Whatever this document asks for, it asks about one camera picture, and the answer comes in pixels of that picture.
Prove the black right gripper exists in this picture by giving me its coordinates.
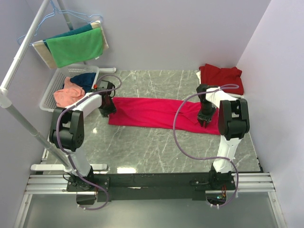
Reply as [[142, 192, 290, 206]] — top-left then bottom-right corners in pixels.
[[197, 101, 217, 128]]

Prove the pink red t-shirt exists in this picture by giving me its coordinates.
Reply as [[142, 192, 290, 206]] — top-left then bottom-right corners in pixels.
[[108, 97, 220, 135]]

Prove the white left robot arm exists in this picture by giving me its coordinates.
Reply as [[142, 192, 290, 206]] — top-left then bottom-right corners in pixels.
[[49, 80, 117, 191]]

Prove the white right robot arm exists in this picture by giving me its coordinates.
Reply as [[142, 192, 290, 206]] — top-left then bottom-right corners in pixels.
[[196, 84, 250, 190]]

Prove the navy t-shirt in basket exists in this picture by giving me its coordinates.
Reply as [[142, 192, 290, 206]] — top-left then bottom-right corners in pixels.
[[70, 73, 96, 93]]

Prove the dark red folded t-shirt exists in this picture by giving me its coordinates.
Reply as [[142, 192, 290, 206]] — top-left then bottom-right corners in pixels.
[[199, 64, 244, 95]]

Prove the salmon t-shirt in basket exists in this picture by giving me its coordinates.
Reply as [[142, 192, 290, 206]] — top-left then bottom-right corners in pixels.
[[53, 77, 85, 107]]

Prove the green hanging towel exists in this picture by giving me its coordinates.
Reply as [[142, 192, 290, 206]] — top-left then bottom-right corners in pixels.
[[46, 28, 104, 68]]

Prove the white laundry basket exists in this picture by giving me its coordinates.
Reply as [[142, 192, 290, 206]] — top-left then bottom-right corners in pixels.
[[39, 64, 100, 113]]

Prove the teal hanging towel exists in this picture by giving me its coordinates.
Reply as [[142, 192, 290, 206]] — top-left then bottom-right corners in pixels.
[[43, 24, 93, 55]]

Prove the beige hanging towel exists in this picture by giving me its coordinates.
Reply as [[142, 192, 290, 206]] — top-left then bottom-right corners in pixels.
[[32, 20, 109, 68]]

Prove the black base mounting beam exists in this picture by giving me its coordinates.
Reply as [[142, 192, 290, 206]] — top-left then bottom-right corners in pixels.
[[66, 171, 236, 202]]

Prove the white clothes rack pole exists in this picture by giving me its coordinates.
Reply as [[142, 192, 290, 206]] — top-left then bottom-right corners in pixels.
[[0, 0, 88, 170]]

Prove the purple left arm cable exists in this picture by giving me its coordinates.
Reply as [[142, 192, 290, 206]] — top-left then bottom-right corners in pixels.
[[56, 75, 123, 211]]

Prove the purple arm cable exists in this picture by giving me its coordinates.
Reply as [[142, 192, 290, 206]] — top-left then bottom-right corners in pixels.
[[56, 75, 123, 211], [172, 84, 239, 208]]

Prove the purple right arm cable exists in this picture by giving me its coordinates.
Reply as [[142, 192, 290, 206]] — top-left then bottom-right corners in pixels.
[[172, 84, 239, 208]]

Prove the blue wire hanger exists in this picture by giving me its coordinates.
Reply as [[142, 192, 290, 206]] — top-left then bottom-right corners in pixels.
[[17, 5, 104, 47]]

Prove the aluminium rail frame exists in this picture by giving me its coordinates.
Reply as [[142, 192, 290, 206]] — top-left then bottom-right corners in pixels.
[[14, 173, 287, 228]]

